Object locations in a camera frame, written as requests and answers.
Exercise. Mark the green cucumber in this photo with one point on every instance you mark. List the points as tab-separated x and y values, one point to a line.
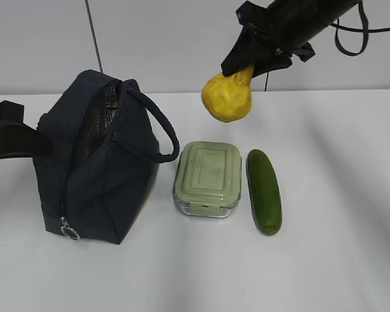
264	193

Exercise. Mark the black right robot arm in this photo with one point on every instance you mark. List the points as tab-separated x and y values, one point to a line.
303	20

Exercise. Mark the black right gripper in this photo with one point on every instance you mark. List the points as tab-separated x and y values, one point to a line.
261	43

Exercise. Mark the yellow pear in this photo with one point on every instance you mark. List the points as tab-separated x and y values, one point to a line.
229	99

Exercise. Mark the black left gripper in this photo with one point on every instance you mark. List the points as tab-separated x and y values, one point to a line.
18	140

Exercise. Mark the navy blue lunch bag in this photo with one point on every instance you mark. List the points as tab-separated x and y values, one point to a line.
108	139

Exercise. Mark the green lid glass container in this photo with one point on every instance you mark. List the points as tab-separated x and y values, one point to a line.
208	179

